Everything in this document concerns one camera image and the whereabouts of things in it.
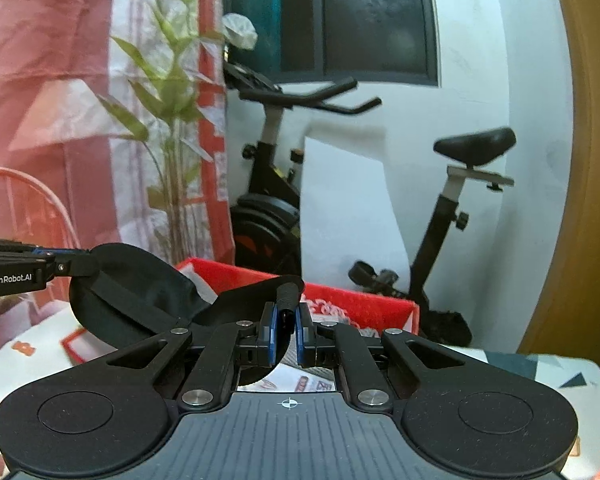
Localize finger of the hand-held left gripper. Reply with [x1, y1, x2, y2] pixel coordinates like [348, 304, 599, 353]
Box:
[0, 237, 101, 279]

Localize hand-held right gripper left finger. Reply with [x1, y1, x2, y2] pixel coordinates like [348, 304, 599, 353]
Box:
[95, 301, 282, 413]

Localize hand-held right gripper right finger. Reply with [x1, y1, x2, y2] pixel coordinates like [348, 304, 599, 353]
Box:
[294, 302, 483, 413]

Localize black sleep mask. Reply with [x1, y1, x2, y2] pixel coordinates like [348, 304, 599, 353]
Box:
[69, 242, 306, 392]

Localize red cardboard box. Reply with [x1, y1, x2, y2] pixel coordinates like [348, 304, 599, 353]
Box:
[175, 257, 421, 393]

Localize red white knitted cloth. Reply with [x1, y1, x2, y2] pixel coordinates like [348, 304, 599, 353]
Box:
[300, 297, 361, 328]

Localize black exercise bike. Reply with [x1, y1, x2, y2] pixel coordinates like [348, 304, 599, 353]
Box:
[222, 62, 518, 346]

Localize white foam board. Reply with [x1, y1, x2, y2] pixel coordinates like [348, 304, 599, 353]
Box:
[300, 135, 416, 286]

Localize white plastic bag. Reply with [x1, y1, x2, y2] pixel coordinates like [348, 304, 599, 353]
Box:
[222, 12, 258, 51]

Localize patterned tablecloth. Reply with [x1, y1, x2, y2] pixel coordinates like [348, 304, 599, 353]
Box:
[0, 305, 600, 480]

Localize dark framed window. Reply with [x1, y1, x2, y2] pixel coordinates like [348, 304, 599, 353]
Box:
[222, 0, 441, 86]

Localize wooden door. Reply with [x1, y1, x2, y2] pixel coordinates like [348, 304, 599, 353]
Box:
[517, 0, 600, 371]

